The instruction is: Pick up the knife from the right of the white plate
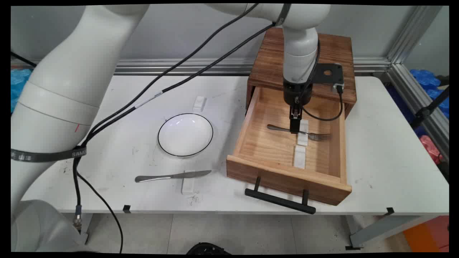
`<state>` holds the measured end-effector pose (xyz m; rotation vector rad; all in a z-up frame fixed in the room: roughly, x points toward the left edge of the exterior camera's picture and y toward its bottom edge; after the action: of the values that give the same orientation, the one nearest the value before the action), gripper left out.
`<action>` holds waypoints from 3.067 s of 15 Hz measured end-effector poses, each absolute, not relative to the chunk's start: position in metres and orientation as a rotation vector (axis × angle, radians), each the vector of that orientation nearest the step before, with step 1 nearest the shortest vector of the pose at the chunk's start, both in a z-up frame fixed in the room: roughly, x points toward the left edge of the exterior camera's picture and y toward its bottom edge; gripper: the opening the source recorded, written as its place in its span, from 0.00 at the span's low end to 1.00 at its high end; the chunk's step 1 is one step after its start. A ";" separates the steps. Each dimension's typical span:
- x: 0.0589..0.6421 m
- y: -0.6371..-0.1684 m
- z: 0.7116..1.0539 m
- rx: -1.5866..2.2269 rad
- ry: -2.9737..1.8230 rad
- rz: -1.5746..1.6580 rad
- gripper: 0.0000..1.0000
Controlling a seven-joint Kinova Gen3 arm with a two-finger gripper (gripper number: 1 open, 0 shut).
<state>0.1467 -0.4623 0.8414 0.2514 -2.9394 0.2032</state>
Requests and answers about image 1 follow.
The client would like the black drawer handle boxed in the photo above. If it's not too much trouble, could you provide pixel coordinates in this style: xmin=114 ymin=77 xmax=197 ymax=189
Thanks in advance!
xmin=245 ymin=176 xmax=317 ymax=215

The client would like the white bowl black rim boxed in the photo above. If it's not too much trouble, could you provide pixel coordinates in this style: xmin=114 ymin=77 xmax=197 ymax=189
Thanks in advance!
xmin=158 ymin=113 xmax=214 ymax=157

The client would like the grey table leg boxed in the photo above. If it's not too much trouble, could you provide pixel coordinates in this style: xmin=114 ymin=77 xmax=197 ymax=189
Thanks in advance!
xmin=80 ymin=214 xmax=94 ymax=245
xmin=345 ymin=215 xmax=440 ymax=250

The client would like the red bag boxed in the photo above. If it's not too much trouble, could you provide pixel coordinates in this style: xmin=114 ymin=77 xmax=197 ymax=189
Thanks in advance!
xmin=420 ymin=135 xmax=444 ymax=164

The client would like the black round object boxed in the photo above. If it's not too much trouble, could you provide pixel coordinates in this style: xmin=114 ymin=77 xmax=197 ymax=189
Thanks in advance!
xmin=186 ymin=243 xmax=232 ymax=255

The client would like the aluminium frame post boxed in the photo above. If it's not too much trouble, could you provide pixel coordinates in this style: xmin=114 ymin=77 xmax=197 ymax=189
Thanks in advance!
xmin=385 ymin=5 xmax=449 ymax=162

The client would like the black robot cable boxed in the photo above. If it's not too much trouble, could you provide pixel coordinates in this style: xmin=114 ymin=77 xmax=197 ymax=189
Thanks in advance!
xmin=73 ymin=4 xmax=260 ymax=230
xmin=74 ymin=22 xmax=345 ymax=253

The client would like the dark wooden drawer cabinet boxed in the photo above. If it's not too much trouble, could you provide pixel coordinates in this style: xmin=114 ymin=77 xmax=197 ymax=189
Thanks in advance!
xmin=246 ymin=27 xmax=357 ymax=119

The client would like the orange box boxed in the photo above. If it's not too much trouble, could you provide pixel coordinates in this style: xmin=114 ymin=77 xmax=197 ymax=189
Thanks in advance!
xmin=403 ymin=216 xmax=449 ymax=253

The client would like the silver fork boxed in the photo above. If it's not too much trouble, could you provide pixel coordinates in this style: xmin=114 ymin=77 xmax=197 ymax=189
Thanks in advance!
xmin=267 ymin=124 xmax=332 ymax=142

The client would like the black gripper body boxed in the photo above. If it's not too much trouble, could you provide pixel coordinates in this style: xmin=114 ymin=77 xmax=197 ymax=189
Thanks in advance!
xmin=283 ymin=80 xmax=313 ymax=106

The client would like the black background cable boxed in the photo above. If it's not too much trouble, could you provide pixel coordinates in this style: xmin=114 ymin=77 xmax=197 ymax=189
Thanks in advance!
xmin=11 ymin=52 xmax=37 ymax=68

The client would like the light wooden drawer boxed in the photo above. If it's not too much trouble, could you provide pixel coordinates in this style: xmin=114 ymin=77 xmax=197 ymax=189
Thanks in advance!
xmin=226 ymin=86 xmax=352 ymax=206

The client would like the black tripod stand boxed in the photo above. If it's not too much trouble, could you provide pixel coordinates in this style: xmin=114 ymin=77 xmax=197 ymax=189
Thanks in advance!
xmin=411 ymin=86 xmax=449 ymax=130

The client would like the black strap on arm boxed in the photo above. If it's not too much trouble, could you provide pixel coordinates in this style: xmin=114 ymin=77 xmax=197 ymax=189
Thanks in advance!
xmin=11 ymin=146 xmax=87 ymax=163

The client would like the aluminium frame rail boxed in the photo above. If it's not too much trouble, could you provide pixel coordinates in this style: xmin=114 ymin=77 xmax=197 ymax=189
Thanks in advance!
xmin=114 ymin=58 xmax=391 ymax=76

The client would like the silver table knife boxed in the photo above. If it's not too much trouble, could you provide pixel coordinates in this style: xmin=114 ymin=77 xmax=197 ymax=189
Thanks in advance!
xmin=135 ymin=170 xmax=212 ymax=183

